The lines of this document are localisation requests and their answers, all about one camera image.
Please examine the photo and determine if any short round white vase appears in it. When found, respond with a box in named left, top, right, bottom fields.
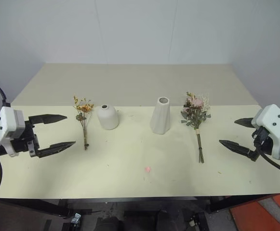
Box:
left=96, top=104, right=120, bottom=131

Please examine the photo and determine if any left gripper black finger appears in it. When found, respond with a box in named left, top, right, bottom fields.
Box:
left=36, top=141, right=76, bottom=159
left=28, top=114, right=68, bottom=128

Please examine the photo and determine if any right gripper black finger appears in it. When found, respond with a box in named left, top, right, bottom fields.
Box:
left=218, top=139, right=260, bottom=162
left=234, top=117, right=253, bottom=128

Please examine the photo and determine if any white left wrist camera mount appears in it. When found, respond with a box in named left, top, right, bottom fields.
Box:
left=0, top=105, right=26, bottom=158

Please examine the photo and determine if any pink dried flower bouquet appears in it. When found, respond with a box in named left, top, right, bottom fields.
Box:
left=180, top=91, right=212, bottom=165

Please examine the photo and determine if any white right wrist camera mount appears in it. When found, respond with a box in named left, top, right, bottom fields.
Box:
left=250, top=103, right=280, bottom=161

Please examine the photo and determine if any tall tapered white vase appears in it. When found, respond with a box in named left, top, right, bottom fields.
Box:
left=149, top=96, right=172, bottom=135

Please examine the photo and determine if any orange floor mat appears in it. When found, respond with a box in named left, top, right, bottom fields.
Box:
left=228, top=192, right=280, bottom=231

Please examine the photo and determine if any black table frame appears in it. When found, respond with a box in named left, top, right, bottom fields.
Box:
left=0, top=192, right=280, bottom=231

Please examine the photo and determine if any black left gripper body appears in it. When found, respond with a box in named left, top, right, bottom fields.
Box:
left=10, top=119, right=41, bottom=158

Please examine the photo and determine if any small metal clamp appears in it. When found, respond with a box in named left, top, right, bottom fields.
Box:
left=70, top=212, right=82, bottom=225

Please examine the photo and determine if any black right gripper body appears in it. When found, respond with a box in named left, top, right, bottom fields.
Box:
left=251, top=127, right=275, bottom=155

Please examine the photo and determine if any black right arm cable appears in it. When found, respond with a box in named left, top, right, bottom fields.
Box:
left=253, top=134, right=280, bottom=179

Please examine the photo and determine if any yellow dried flower sprig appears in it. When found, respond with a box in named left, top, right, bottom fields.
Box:
left=72, top=95, right=94, bottom=151

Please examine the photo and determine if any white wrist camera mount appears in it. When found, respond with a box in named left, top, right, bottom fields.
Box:
left=250, top=103, right=280, bottom=161
left=0, top=105, right=26, bottom=158

